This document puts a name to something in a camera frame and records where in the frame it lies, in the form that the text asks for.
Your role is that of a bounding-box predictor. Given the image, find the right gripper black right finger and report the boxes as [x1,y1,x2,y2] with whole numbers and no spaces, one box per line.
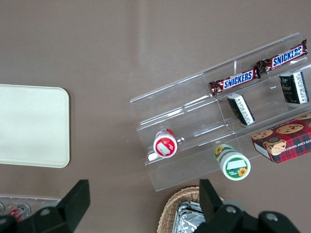
[194,179,258,233]

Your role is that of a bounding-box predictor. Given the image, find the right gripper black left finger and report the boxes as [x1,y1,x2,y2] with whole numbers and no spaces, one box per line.
[16,179,91,233]

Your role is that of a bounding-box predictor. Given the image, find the light wicker basket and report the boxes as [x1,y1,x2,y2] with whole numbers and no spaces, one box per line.
[157,185,225,233]

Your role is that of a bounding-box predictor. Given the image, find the cream rectangular tray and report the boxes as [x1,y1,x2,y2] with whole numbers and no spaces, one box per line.
[0,84,70,168]

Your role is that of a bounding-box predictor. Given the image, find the stacked foil containers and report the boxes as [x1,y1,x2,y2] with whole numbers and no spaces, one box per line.
[176,200,207,233]

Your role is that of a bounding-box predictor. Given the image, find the clear acrylic bottle rack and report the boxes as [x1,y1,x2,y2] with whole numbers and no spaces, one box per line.
[0,194,61,220]

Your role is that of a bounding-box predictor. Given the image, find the green-lidded sunflower cup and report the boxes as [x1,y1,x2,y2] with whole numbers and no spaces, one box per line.
[213,144,251,181]

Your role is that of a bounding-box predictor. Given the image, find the red cola bottle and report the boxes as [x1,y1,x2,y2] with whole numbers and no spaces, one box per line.
[9,203,32,219]

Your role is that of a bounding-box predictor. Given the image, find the red-lidded yogurt cup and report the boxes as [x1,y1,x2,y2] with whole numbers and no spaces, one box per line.
[153,128,178,159]

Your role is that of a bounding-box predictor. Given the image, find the clear acrylic stepped shelf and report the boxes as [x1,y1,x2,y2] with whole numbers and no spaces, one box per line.
[130,32,311,192]

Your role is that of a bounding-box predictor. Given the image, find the small black snack box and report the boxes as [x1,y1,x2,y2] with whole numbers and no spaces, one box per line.
[278,71,311,104]
[227,93,256,126]

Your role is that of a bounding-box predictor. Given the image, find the red plaid cookie box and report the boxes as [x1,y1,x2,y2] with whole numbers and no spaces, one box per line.
[251,113,311,165]

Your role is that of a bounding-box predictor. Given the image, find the Snickers chocolate bar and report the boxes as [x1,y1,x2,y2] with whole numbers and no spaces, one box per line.
[209,68,262,98]
[256,38,309,75]

